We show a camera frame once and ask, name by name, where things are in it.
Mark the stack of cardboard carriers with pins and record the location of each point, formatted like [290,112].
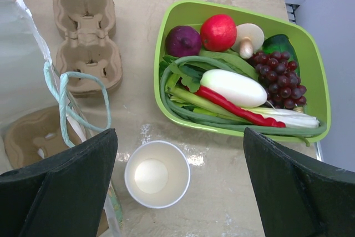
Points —
[88,28]

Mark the red apple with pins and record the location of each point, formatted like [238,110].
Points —
[218,33]

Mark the long green beans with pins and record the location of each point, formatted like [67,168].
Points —
[191,115]

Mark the green pepper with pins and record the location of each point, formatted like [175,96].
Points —
[234,61]

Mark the white mushroom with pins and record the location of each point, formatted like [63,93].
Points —
[250,38]

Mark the brown cardboard cup carrier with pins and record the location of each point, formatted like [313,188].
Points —
[34,137]

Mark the dark green leafy vegetable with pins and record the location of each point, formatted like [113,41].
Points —
[281,49]

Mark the white radish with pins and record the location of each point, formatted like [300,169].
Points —
[238,89]

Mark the green plastic bin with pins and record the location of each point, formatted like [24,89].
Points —
[313,76]

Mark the purple onion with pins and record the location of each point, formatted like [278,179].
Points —
[183,41]

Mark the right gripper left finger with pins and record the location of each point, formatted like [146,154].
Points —
[62,195]

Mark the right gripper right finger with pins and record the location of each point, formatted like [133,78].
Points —
[298,195]

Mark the dark red grapes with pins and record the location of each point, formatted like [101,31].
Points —
[277,73]

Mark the red chili pepper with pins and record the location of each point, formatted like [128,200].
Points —
[221,101]

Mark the white paper coffee cup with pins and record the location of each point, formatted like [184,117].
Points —
[157,175]

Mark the white green leek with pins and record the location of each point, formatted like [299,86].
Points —
[290,118]

